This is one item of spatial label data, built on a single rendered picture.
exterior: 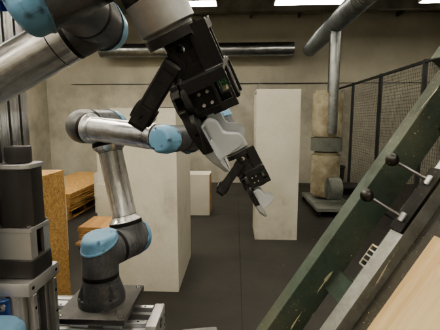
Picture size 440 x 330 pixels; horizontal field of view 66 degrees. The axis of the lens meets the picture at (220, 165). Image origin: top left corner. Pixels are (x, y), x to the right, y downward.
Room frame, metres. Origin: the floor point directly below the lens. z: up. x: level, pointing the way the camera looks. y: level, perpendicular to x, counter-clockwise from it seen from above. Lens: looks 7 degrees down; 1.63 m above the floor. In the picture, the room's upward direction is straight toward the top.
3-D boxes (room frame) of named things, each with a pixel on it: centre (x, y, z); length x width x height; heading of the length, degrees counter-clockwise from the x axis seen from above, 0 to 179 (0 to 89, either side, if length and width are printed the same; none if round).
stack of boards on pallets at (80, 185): (6.69, 2.93, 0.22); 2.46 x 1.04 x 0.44; 177
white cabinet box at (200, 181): (5.97, 0.46, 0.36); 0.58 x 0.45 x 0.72; 87
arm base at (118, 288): (1.06, 0.39, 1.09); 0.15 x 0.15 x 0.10
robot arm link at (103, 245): (1.07, 0.39, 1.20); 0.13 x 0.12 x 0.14; 152
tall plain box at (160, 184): (3.53, 0.68, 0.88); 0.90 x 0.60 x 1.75; 177
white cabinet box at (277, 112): (4.81, -0.79, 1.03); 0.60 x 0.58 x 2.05; 177
